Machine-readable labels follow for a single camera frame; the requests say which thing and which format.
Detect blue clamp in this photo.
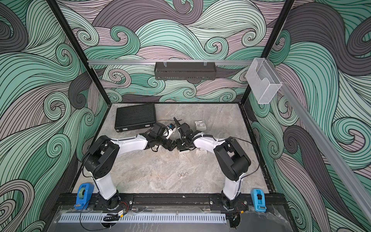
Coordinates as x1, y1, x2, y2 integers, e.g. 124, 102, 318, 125
251, 188, 267, 213
74, 183, 94, 210

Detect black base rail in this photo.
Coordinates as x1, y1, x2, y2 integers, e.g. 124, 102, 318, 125
56, 193, 287, 211

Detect clear acrylic wall holder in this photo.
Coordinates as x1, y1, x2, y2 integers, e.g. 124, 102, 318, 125
245, 58, 282, 104

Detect blue left clamp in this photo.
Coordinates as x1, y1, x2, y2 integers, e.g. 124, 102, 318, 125
74, 183, 94, 210

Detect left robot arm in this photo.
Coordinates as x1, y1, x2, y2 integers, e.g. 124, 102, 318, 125
83, 123, 176, 210

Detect black wall tray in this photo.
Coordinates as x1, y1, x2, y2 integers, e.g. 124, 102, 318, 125
154, 62, 217, 81

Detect black ribbed briefcase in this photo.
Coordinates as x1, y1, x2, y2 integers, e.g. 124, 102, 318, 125
115, 103, 157, 132

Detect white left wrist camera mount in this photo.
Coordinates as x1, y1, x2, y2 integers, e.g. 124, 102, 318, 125
164, 123, 176, 139

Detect black corner frame post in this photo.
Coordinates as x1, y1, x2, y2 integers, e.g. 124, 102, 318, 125
46, 0, 112, 107

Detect blue right clamp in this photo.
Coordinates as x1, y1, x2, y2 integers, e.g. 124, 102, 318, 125
251, 188, 267, 213

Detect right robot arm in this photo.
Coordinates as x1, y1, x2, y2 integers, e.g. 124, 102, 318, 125
174, 119, 251, 210

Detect white slotted cable duct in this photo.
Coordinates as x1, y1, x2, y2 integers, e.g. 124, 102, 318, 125
58, 213, 227, 224

